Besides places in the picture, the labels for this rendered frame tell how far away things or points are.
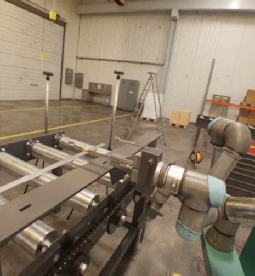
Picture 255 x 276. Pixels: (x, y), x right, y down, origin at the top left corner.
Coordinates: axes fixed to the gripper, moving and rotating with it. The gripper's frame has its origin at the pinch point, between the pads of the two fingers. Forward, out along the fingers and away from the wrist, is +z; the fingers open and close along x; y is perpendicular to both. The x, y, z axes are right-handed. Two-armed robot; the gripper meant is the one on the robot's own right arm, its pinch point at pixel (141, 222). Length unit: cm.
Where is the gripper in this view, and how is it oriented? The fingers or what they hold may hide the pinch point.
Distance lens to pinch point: 108.2
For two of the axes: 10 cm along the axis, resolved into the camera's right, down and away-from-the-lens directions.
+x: 1.0, -1.3, 9.9
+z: -5.4, 8.3, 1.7
